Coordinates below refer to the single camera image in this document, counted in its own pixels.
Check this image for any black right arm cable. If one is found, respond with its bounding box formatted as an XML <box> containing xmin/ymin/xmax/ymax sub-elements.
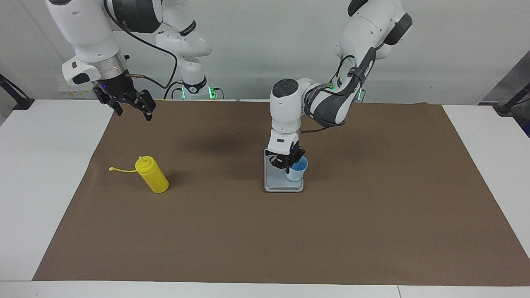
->
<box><xmin>104</xmin><ymin>0</ymin><xmax>179</xmax><ymax>89</ymax></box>

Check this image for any black base cable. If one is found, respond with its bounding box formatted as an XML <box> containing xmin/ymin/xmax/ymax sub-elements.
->
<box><xmin>164</xmin><ymin>80</ymin><xmax>185</xmax><ymax>100</ymax></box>

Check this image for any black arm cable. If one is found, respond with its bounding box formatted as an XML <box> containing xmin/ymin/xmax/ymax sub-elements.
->
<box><xmin>300</xmin><ymin>54</ymin><xmax>367</xmax><ymax>135</ymax></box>
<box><xmin>104</xmin><ymin>0</ymin><xmax>179</xmax><ymax>89</ymax></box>

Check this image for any white box with yellow labels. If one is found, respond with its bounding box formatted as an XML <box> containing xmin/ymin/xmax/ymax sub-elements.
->
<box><xmin>58</xmin><ymin>84</ymin><xmax>98</xmax><ymax>100</ymax></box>

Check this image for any brown paper table mat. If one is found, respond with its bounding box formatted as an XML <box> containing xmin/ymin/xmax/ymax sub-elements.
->
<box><xmin>32</xmin><ymin>99</ymin><xmax>530</xmax><ymax>287</ymax></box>

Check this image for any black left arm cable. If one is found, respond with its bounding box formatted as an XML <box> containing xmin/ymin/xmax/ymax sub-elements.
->
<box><xmin>300</xmin><ymin>54</ymin><xmax>367</xmax><ymax>135</ymax></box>

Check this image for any silver digital kitchen scale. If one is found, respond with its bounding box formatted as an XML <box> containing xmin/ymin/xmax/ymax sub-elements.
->
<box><xmin>264</xmin><ymin>147</ymin><xmax>305</xmax><ymax>193</ymax></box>

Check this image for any light blue plastic cup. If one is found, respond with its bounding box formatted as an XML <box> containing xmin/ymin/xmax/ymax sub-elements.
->
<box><xmin>286</xmin><ymin>156</ymin><xmax>309</xmax><ymax>182</ymax></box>

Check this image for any yellow squeeze bottle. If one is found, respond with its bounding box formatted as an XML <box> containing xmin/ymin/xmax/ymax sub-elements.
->
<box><xmin>108</xmin><ymin>156</ymin><xmax>169</xmax><ymax>194</ymax></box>

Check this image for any black clamp stand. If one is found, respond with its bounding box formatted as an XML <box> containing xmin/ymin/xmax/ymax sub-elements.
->
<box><xmin>497</xmin><ymin>83</ymin><xmax>530</xmax><ymax>115</ymax></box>
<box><xmin>0</xmin><ymin>74</ymin><xmax>35</xmax><ymax>111</ymax></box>

